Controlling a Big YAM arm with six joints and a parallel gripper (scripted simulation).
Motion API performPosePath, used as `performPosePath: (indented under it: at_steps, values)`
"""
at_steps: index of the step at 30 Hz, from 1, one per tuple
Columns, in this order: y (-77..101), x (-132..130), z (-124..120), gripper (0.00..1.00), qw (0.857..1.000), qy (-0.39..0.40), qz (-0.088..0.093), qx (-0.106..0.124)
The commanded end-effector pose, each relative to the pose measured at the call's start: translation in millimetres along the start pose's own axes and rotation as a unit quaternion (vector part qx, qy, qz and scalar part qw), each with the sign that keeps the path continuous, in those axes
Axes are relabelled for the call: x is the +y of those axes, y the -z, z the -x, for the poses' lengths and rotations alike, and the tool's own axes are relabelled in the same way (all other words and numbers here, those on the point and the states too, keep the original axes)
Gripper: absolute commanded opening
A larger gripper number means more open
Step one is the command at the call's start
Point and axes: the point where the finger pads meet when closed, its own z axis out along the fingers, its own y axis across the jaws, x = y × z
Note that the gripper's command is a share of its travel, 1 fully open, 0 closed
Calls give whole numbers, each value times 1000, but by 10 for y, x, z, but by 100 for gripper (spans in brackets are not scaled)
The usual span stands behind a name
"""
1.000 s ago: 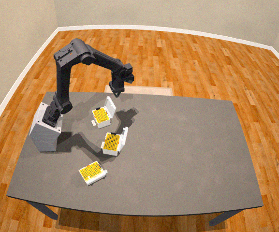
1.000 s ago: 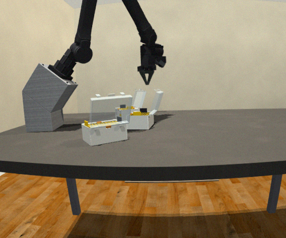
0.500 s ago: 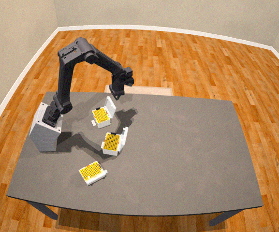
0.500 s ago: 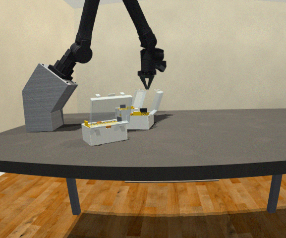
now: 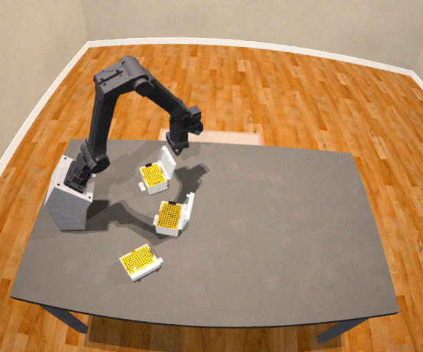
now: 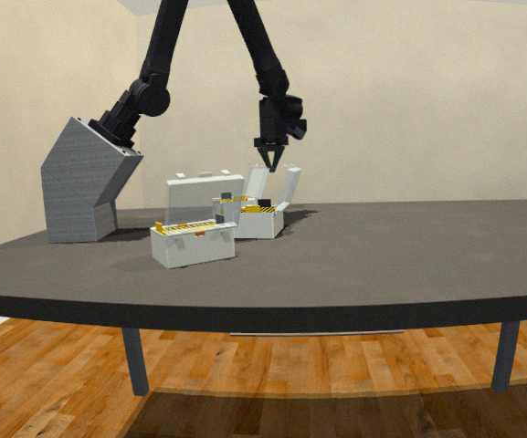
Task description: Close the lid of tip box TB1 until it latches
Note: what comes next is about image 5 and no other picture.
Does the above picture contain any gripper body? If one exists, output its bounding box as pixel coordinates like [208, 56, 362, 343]
[166, 129, 189, 150]

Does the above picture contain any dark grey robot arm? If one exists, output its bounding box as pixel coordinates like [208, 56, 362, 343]
[63, 56, 203, 194]

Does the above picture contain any yellow tip rack plate with holes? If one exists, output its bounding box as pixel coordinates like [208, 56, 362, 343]
[141, 163, 165, 187]
[157, 201, 182, 229]
[121, 246, 154, 274]

